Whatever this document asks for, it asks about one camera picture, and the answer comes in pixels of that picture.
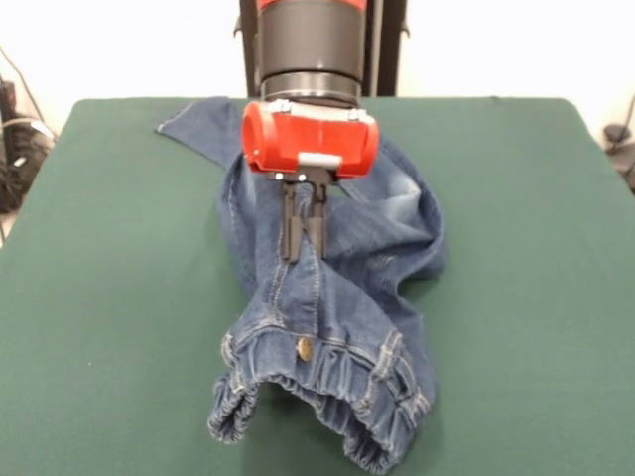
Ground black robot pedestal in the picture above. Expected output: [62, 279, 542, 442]
[232, 0, 412, 98]

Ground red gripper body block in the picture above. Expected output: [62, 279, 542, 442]
[241, 100, 382, 184]

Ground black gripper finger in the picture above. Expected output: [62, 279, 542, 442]
[305, 182, 328, 259]
[280, 182, 303, 263]

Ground black cable bundle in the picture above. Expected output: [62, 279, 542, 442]
[0, 76, 57, 215]

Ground dark green tablecloth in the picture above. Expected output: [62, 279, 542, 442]
[0, 96, 635, 476]

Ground blue denim jeans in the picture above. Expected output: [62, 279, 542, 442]
[153, 96, 450, 473]

